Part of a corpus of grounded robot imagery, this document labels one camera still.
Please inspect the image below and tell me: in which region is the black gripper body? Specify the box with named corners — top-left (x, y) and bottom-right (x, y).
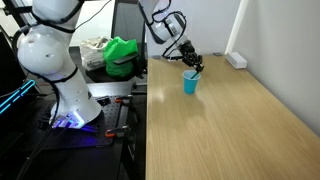
top-left (178, 39), bottom-right (198, 60)

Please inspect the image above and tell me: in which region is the blue plastic cup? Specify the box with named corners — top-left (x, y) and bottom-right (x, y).
top-left (182, 69), bottom-right (202, 95)

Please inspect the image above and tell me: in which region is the white partition panel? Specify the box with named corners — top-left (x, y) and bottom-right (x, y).
top-left (143, 0), bottom-right (242, 58)

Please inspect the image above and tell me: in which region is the white rectangular box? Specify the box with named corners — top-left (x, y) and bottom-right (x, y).
top-left (224, 51), bottom-right (248, 70)

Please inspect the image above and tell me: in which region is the green plastic bag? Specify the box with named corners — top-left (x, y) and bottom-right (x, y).
top-left (103, 36), bottom-right (140, 78)

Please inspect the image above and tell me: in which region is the white plastic bag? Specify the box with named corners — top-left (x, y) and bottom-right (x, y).
top-left (79, 36), bottom-right (113, 72)

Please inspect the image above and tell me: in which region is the blue neon light strip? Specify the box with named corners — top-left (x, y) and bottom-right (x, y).
top-left (0, 79), bottom-right (36, 115)

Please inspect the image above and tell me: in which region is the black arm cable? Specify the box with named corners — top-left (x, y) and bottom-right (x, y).
top-left (151, 0), bottom-right (188, 58)

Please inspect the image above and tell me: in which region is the white slanted post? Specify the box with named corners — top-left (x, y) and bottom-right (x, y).
top-left (224, 0), bottom-right (250, 56)

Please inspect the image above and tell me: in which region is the orange handled clamp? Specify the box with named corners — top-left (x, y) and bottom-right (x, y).
top-left (104, 125), bottom-right (131, 139)
top-left (114, 95), bottom-right (134, 105)

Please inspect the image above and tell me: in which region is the thin black wall cable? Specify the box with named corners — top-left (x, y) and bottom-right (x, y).
top-left (73, 0), bottom-right (113, 30)

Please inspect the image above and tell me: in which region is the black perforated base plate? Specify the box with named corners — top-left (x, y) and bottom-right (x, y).
top-left (33, 95), bottom-right (132, 150)

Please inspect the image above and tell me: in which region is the black base cable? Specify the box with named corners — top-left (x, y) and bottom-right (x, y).
top-left (15, 82), bottom-right (62, 180)

